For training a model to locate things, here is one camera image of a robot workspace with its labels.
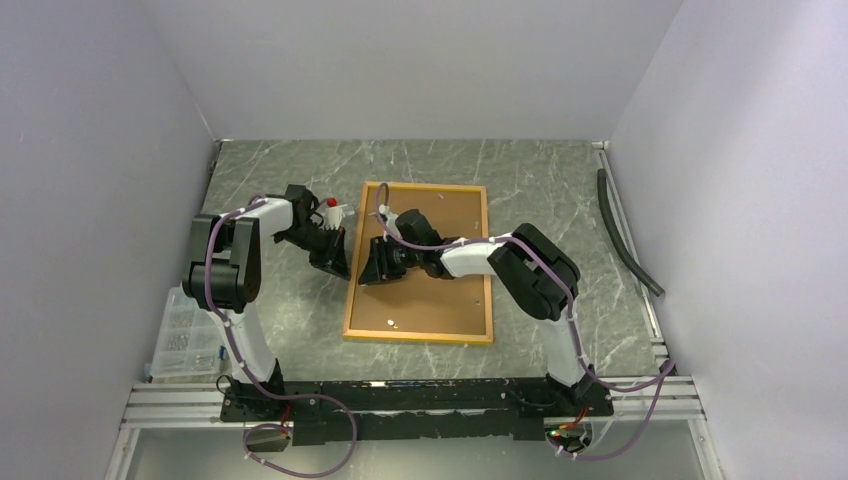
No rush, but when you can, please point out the clear plastic screw box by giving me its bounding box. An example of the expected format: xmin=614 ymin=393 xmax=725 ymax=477
xmin=150 ymin=287 xmax=224 ymax=379

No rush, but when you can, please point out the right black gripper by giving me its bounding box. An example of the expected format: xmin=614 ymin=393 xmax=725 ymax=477
xmin=358 ymin=237 xmax=422 ymax=287

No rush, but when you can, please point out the black corrugated hose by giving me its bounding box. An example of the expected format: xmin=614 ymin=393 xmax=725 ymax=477
xmin=597 ymin=167 xmax=666 ymax=297

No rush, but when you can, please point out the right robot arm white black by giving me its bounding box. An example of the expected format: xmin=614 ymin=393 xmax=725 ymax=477
xmin=357 ymin=209 xmax=594 ymax=415

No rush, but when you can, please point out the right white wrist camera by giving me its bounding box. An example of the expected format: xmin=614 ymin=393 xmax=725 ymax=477
xmin=377 ymin=206 xmax=402 ymax=240

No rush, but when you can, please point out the brown backing board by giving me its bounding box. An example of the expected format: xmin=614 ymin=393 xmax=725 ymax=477
xmin=349 ymin=186 xmax=488 ymax=336

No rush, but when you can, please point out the aluminium extrusion rail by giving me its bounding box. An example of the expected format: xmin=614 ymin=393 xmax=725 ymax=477
xmin=121 ymin=376 xmax=706 ymax=428

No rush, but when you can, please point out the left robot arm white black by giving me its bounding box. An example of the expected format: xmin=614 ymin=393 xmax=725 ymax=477
xmin=182 ymin=184 xmax=353 ymax=420

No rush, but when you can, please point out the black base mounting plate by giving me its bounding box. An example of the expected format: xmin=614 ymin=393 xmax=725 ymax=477
xmin=220 ymin=377 xmax=614 ymax=446

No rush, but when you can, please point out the yellow picture frame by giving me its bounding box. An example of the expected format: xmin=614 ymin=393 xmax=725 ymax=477
xmin=342 ymin=181 xmax=496 ymax=347

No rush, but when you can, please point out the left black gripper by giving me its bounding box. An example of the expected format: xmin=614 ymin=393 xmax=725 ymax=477
xmin=277 ymin=222 xmax=352 ymax=281

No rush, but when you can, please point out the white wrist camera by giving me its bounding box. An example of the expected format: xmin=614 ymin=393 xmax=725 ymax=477
xmin=377 ymin=206 xmax=402 ymax=240
xmin=319 ymin=197 xmax=355 ymax=230

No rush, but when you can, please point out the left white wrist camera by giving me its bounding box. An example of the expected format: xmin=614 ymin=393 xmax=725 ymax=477
xmin=319 ymin=197 xmax=355 ymax=230

